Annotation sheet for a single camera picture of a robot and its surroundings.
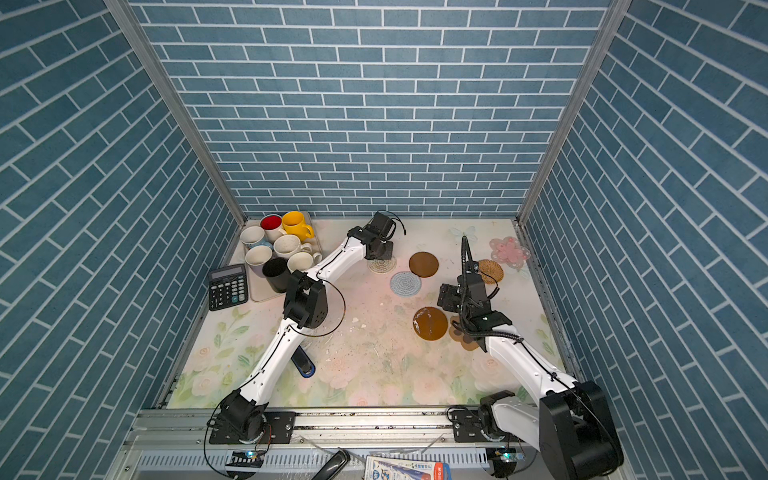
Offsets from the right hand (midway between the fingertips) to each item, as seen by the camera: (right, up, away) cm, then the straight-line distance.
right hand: (449, 286), depth 88 cm
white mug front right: (-46, +7, +9) cm, 48 cm away
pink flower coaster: (+27, +9, +24) cm, 37 cm away
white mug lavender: (-64, +8, +13) cm, 66 cm away
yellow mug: (-54, +20, +21) cm, 61 cm away
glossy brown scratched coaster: (-5, -12, +4) cm, 14 cm away
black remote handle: (-30, -37, -22) cm, 52 cm away
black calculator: (-73, -2, +11) cm, 73 cm away
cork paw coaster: (+5, -17, +1) cm, 17 cm away
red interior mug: (-62, +19, +21) cm, 68 cm away
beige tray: (-47, +14, +27) cm, 56 cm away
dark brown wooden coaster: (-6, +5, +19) cm, 21 cm away
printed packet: (-20, -39, -20) cm, 48 cm away
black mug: (-54, +4, +6) cm, 54 cm away
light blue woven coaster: (-13, -1, +14) cm, 19 cm away
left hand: (-20, +10, +22) cm, 32 cm away
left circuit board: (-53, -40, -15) cm, 68 cm away
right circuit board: (+12, -39, -16) cm, 44 cm away
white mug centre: (-55, +12, +17) cm, 59 cm away
